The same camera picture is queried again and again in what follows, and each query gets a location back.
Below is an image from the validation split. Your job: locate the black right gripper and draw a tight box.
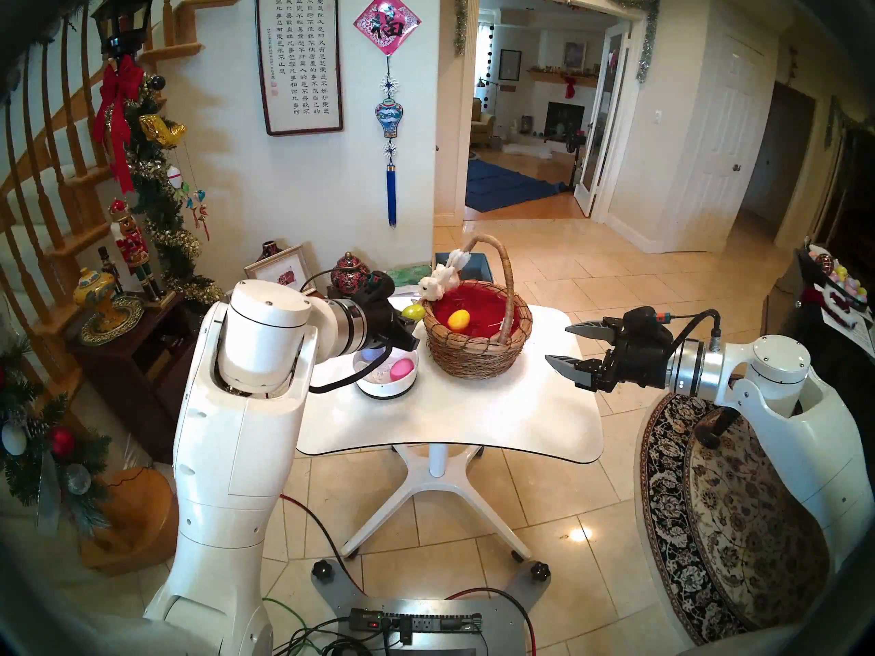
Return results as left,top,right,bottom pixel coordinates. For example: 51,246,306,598
545,319,674,394

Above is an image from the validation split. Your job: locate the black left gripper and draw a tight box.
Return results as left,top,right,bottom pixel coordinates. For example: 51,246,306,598
362,294,420,351

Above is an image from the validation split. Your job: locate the brown wicker basket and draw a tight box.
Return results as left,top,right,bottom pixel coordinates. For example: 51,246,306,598
412,234,534,380

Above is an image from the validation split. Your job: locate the colourful egg centrepiece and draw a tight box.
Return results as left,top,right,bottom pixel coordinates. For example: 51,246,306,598
807,243,872,314

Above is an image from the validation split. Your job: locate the red cloisonne lidded jar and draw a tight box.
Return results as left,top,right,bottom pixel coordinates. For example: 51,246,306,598
330,251,372,297

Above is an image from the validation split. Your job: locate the white round bowl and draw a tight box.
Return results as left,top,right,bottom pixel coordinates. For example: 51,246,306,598
354,351,419,400

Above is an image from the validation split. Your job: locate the red shredded paper filling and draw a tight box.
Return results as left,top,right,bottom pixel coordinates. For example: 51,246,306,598
431,284,522,339

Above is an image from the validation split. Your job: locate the framed red shoe picture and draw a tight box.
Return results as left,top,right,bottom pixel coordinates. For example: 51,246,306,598
244,245,319,293

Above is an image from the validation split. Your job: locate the blue floor rug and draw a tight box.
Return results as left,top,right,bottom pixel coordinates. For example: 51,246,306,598
465,159,568,213

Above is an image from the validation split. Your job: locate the blue vase tassel hanging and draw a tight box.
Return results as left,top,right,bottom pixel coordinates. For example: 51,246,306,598
375,55,404,228

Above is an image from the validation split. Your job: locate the tan armchair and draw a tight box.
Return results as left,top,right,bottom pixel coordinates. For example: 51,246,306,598
470,98,496,146

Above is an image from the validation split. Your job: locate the black fireplace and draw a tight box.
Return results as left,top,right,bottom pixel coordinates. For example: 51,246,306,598
545,101,586,139

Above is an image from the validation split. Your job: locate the white glass french door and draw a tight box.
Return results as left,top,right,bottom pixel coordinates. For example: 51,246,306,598
574,23,631,218

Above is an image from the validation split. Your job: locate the white panel door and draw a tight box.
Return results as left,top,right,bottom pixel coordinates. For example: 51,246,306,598
673,33,766,252

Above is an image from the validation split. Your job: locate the oriental patterned rug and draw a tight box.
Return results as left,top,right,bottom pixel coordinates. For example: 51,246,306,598
636,392,831,645

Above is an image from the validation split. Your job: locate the green tinsel christmas garland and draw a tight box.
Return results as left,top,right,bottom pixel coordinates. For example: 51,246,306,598
126,74,226,307

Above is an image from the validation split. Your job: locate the dark wooden side table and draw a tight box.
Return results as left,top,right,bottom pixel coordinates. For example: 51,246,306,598
65,292,219,464

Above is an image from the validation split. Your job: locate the ornate decorative plate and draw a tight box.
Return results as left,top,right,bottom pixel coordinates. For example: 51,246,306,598
77,296,146,348

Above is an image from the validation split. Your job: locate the red nutcracker figure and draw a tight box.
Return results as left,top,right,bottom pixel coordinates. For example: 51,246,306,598
108,198,165,301

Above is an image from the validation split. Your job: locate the framed chinese calligraphy scroll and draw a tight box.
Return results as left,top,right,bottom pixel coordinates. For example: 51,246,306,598
254,0,344,137

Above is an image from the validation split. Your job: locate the red diamond fu decoration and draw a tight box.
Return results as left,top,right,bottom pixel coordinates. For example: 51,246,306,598
353,0,421,56

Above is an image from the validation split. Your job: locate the small black nutcracker figure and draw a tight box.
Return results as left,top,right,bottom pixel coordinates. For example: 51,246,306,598
97,246,125,297

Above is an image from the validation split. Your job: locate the black power strip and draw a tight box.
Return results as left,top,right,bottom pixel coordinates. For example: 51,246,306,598
349,608,483,635

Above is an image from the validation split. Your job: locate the gold ingot ornament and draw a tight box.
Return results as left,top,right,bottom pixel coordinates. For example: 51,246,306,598
139,113,187,148

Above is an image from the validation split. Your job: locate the yellow porcelain urn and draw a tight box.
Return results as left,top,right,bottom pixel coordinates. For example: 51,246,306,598
73,267,117,327

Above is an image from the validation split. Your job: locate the silver tinsel doorway garland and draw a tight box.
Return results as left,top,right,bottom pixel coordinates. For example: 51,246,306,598
455,0,660,85

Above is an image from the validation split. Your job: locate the wooden staircase banister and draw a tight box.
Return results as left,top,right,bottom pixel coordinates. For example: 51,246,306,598
0,0,240,573

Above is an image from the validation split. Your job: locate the red ribbon bow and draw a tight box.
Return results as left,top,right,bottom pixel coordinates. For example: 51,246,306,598
92,55,146,195

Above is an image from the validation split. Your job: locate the black lantern lamp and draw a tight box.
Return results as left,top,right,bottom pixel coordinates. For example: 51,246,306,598
91,0,159,59

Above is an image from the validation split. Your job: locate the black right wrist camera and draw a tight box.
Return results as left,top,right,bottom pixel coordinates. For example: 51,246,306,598
619,306,676,342

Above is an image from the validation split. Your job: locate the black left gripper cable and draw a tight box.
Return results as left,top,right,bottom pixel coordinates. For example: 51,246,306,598
308,347,394,394

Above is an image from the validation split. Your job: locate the black left wrist camera cable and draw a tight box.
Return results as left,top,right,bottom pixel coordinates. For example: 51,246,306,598
299,271,373,293

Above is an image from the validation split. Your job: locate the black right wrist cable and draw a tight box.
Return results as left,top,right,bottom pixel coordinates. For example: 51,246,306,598
656,309,724,353

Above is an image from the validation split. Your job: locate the white table pedestal base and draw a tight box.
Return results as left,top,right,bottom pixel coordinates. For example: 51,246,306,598
340,443,534,563

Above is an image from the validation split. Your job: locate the grey metal robot base plate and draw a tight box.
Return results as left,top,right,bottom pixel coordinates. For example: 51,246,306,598
311,559,551,656

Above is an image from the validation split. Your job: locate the green floor cable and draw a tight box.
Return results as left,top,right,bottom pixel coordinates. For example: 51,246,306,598
263,597,308,656

